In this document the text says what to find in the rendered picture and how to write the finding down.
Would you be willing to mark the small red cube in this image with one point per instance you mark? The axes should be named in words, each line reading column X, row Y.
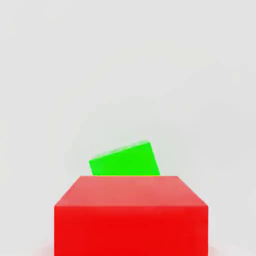
column 131, row 224

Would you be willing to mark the small green cube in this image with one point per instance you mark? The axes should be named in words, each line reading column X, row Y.
column 125, row 162

